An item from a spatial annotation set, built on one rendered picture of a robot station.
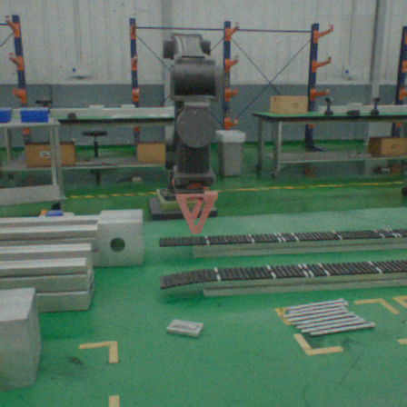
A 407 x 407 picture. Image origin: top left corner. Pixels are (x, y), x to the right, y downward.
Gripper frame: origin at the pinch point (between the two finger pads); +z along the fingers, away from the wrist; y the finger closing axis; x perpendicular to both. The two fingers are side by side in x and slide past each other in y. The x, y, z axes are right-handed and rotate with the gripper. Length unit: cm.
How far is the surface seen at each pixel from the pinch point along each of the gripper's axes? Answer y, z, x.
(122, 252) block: -13.7, 10.2, -13.6
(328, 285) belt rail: 2.1, 12.3, 24.6
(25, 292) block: 17.7, 3.8, -24.2
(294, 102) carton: -516, -1, 179
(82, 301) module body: 5.3, 11.5, -19.1
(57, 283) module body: 5.3, 8.2, -22.8
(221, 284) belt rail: 2.2, 11.1, 4.7
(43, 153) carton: -478, 55, -135
